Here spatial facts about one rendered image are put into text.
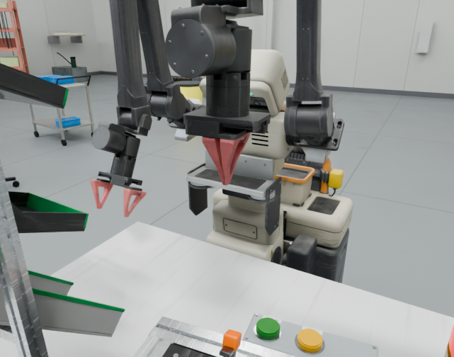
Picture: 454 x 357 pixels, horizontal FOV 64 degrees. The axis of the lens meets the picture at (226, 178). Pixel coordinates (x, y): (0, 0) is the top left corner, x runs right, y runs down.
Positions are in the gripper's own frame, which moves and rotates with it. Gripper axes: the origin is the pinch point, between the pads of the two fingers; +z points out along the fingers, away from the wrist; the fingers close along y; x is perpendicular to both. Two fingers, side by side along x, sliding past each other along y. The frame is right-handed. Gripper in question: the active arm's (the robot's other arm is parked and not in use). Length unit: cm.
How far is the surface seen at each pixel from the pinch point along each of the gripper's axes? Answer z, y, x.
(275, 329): 26.4, 7.9, 3.0
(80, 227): 4.7, -15.0, -12.9
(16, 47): -7, -798, 624
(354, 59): 9, -43, 979
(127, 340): 37.7, -20.9, 0.8
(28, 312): 10.1, -14.1, -22.7
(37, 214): 0.8, -15.9, -18.1
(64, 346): 38.0, -31.4, -5.1
